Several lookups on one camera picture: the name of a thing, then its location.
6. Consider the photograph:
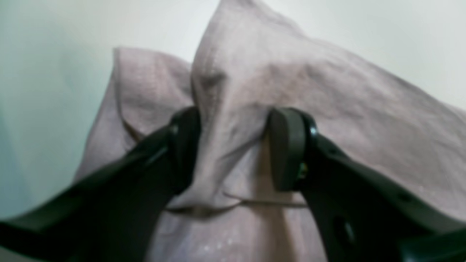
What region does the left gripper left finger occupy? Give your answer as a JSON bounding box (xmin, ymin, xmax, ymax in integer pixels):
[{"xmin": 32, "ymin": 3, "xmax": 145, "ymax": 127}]
[{"xmin": 1, "ymin": 106, "xmax": 201, "ymax": 262}]

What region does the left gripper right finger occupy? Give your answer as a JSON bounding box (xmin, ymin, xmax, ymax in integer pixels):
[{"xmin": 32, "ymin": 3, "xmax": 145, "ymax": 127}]
[{"xmin": 268, "ymin": 108, "xmax": 466, "ymax": 262}]

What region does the mauve t-shirt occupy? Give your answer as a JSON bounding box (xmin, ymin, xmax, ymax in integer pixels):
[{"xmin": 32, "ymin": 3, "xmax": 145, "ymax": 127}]
[{"xmin": 75, "ymin": 0, "xmax": 466, "ymax": 262}]

